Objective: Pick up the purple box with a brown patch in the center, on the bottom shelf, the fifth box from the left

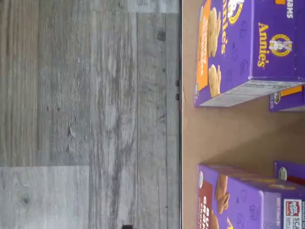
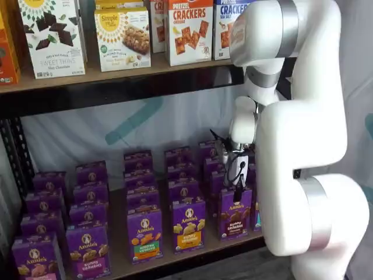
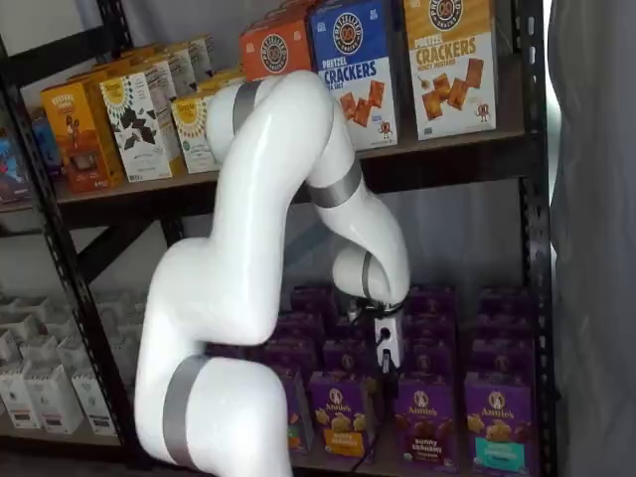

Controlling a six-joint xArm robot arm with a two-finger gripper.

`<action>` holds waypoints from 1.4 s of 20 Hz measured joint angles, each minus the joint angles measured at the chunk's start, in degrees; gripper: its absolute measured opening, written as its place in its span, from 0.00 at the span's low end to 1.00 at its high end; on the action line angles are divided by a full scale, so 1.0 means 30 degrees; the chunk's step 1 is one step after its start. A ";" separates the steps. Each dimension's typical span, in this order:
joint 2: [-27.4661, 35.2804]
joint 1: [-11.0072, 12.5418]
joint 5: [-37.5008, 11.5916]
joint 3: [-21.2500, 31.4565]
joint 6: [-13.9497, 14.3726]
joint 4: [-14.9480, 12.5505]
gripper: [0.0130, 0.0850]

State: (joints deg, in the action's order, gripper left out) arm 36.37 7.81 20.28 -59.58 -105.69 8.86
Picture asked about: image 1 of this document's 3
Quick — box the purple box brown patch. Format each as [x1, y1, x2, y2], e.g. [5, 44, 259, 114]
[196, 164, 305, 229]
[274, 161, 305, 187]

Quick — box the brown wooden shelf board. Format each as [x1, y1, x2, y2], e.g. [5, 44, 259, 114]
[180, 0, 305, 229]

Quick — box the purple box orange patch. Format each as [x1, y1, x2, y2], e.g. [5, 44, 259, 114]
[269, 84, 305, 113]
[193, 0, 305, 107]

